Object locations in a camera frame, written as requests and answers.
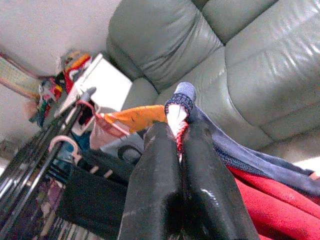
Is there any black hanging garment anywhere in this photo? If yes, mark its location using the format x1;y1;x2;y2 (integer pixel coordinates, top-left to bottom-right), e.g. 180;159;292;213
56;147;136;240

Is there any orange and pink garment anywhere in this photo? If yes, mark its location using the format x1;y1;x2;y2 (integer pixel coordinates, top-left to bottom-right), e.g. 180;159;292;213
89;104;168;151

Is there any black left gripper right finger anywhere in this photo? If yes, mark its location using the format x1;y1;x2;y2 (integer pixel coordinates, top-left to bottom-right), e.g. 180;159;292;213
183;119;261;240

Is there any white plastic laundry basket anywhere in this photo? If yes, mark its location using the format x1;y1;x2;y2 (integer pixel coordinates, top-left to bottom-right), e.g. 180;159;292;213
53;52;133;136

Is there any red garment with navy trim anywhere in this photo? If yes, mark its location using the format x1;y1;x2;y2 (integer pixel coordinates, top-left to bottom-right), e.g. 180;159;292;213
163;81;320;240

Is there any black metal drying rack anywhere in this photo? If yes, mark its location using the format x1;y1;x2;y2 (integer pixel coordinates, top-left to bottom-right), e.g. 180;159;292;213
0;86;98;240

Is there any grey green leather sofa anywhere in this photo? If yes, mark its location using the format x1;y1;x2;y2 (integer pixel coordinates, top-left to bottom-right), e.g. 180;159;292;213
106;0;320;163

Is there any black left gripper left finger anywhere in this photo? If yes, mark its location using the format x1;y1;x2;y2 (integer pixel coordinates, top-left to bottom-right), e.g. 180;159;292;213
117;121;185;240

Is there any pale hanger hook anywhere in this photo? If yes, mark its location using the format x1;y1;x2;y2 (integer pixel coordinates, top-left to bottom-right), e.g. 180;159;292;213
47;134;83;166

